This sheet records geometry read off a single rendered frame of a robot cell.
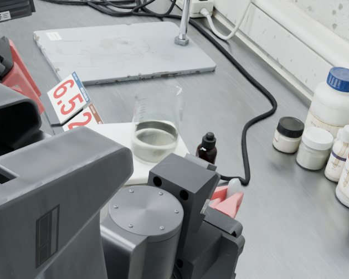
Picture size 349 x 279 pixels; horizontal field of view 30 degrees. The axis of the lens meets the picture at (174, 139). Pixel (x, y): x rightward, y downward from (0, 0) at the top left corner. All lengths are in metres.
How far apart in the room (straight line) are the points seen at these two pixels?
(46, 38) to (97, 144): 0.94
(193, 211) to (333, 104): 0.52
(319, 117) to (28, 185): 0.79
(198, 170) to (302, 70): 0.70
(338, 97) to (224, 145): 0.19
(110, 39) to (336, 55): 0.42
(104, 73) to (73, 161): 0.85
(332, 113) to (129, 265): 0.61
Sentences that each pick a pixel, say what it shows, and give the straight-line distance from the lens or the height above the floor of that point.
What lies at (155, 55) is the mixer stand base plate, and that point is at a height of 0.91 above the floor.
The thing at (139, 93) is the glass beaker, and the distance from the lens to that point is 0.78.
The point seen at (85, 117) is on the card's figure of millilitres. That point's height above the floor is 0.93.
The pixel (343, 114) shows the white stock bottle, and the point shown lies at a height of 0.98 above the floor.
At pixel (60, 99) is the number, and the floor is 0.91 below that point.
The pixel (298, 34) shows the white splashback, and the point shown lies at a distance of 1.20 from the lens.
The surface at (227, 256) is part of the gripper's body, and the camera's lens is 0.58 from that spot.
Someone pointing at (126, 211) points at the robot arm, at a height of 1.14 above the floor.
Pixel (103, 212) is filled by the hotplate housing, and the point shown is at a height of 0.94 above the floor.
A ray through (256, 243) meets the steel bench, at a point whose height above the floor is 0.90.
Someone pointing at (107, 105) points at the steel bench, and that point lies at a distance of 1.06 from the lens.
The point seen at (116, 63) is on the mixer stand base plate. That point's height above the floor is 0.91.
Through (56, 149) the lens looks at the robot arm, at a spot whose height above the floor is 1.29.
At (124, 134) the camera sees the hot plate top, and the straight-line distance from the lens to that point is 0.84.
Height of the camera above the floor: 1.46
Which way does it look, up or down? 34 degrees down
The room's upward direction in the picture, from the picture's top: 10 degrees clockwise
